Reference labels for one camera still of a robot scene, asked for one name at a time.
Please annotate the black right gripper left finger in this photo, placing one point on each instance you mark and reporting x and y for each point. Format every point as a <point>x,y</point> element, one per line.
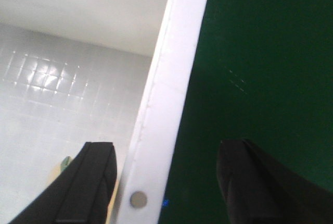
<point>81,193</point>

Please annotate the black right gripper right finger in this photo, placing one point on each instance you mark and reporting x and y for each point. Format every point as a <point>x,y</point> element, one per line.
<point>257,188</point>

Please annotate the white plastic Totelife tote box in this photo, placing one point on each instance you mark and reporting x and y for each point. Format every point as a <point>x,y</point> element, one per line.
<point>77,71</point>

